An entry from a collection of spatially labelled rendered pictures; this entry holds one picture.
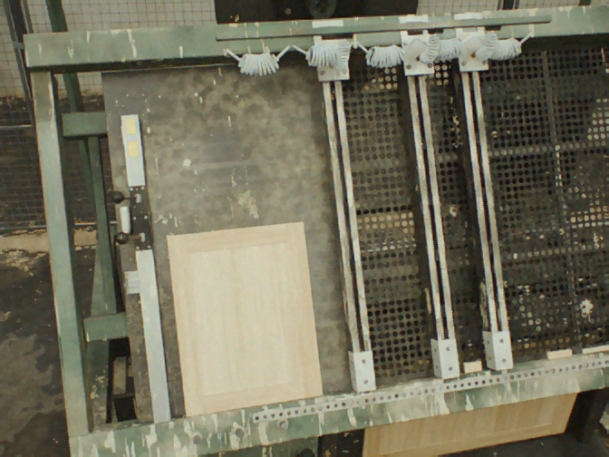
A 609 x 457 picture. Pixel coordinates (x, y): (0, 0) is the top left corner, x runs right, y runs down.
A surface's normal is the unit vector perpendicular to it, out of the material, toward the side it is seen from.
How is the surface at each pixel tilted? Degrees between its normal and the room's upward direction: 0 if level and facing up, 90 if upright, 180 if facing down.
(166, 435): 55
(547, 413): 90
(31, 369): 0
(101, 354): 0
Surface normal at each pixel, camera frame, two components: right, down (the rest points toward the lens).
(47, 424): 0.01, -0.83
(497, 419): 0.21, 0.55
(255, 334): 0.18, -0.04
